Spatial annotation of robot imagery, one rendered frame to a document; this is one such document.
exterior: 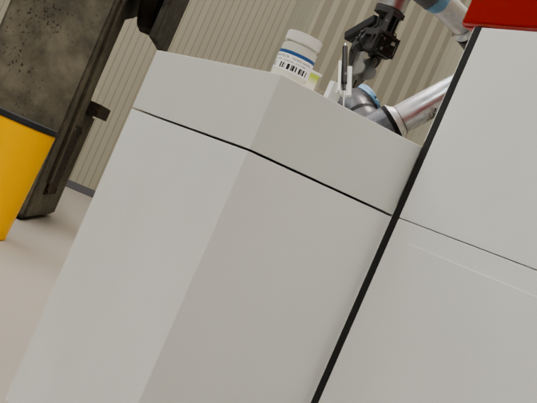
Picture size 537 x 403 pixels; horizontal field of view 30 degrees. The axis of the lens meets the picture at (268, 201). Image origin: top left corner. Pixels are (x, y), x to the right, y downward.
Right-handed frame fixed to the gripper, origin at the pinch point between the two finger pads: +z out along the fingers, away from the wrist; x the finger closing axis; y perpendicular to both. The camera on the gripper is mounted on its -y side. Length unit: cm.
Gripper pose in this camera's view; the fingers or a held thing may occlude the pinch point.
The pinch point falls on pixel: (352, 82)
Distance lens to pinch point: 256.6
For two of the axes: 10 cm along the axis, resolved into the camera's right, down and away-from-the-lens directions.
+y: 4.5, 2.0, -8.7
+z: -4.0, 9.2, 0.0
